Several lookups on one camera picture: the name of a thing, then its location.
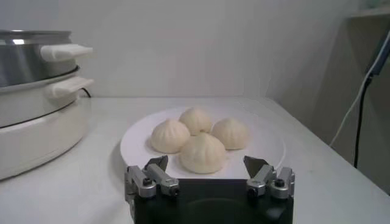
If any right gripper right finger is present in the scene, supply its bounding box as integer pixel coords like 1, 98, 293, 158
243, 155, 296, 200

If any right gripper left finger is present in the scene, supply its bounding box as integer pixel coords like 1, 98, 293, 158
124, 155, 180, 211

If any white steamed baozi bun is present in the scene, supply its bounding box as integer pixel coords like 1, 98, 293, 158
178, 106, 213, 137
179, 132, 228, 175
211, 117, 251, 150
149, 118, 191, 155

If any stainless steel steamer basket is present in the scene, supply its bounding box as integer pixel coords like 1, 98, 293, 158
0, 29, 94, 89

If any round white plate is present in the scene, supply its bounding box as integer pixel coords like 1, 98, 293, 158
119, 106, 286, 180

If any white electric cooker base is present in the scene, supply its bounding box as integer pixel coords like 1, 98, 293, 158
0, 75, 95, 181

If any thin white cable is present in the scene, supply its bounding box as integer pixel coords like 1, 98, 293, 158
328, 32, 390, 147

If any thin black hanging cable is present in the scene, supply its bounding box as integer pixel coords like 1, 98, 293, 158
353, 75, 373, 169

